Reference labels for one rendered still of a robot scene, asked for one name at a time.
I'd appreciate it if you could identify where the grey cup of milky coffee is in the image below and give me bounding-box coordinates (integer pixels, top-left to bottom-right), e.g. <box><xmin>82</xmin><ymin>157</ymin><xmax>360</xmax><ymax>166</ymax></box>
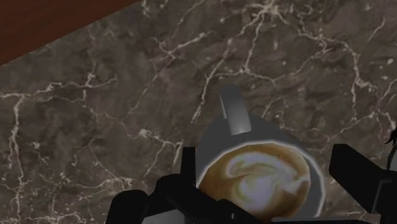
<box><xmin>194</xmin><ymin>85</ymin><xmax>326</xmax><ymax>223</ymax></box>

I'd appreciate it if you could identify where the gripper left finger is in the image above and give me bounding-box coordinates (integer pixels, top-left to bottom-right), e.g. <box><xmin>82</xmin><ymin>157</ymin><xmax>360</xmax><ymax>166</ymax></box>
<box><xmin>105</xmin><ymin>146</ymin><xmax>262</xmax><ymax>224</ymax></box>

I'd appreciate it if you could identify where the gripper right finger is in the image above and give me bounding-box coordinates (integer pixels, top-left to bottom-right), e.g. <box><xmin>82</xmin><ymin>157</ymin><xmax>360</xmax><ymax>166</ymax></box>
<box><xmin>328</xmin><ymin>143</ymin><xmax>397</xmax><ymax>224</ymax></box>

